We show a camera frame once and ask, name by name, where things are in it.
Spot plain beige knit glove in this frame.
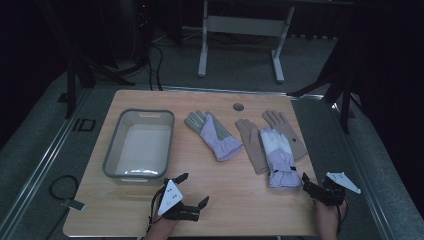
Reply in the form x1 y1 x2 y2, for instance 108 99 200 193
234 118 270 175

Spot beige knit glove with button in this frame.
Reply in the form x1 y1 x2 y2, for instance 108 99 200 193
261 109 308 161

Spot white metal desk frame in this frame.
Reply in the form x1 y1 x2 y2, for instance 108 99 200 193
197 0 296 84

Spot left hand-held gripper cable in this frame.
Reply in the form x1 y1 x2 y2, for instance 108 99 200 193
145 185 168 234

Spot purple and white ski glove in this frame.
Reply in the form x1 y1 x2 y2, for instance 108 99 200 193
259 127 304 190

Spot hand-held gripper cable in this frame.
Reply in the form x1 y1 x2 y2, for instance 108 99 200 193
335 198 350 236
145 185 168 234

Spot metal floor rail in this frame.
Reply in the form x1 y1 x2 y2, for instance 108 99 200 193
329 99 398 240
0 88 88 240

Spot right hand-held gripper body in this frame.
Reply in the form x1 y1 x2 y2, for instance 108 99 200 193
307 171 362 207

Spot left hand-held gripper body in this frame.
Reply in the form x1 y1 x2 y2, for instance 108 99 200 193
151 179 201 223

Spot black metal stand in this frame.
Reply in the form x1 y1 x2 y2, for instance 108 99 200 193
57 49 136 120
287 59 359 135

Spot grey plastic basin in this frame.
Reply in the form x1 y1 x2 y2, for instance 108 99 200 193
102 108 176 185

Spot right hand-held gripper cable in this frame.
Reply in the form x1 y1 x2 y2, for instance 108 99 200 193
335 198 350 236

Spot black cable loop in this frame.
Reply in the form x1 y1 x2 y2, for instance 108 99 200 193
49 174 80 202

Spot grey flat plug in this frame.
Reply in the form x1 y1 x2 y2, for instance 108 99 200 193
61 198 86 212

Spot black floor cables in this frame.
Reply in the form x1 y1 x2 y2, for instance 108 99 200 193
119 33 201 92

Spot person's left hand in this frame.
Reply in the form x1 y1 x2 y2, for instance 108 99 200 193
146 203 178 234

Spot person's right hand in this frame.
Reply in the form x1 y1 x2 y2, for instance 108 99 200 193
314 197 348 234

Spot purple glove with grey palm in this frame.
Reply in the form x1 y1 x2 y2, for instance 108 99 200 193
184 110 244 163

